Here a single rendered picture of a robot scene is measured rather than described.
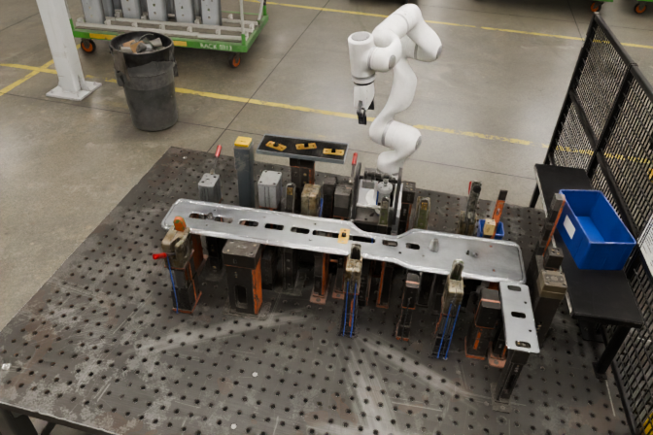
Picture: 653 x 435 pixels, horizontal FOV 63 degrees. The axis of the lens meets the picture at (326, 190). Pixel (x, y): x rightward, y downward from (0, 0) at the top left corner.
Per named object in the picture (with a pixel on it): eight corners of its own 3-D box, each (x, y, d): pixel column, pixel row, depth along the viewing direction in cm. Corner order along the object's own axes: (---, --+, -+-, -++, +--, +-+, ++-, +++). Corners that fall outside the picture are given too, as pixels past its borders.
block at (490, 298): (462, 358, 197) (477, 308, 181) (461, 334, 206) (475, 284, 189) (488, 362, 196) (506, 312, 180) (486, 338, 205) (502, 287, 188)
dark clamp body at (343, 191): (325, 265, 234) (327, 196, 211) (329, 246, 244) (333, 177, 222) (349, 269, 233) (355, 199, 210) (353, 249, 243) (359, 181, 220)
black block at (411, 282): (392, 344, 202) (400, 290, 185) (394, 321, 211) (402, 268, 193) (413, 347, 201) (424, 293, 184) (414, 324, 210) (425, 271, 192)
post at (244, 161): (238, 227, 252) (231, 148, 226) (243, 217, 258) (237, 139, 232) (254, 229, 251) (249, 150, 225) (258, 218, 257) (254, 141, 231)
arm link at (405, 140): (384, 157, 251) (389, 113, 237) (420, 171, 244) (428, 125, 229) (371, 170, 243) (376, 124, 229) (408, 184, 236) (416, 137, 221)
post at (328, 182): (320, 254, 239) (322, 183, 215) (322, 248, 243) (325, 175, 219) (330, 256, 238) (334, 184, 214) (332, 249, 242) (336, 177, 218)
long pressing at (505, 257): (154, 233, 204) (154, 230, 203) (177, 198, 222) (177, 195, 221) (527, 287, 188) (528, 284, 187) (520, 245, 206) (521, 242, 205)
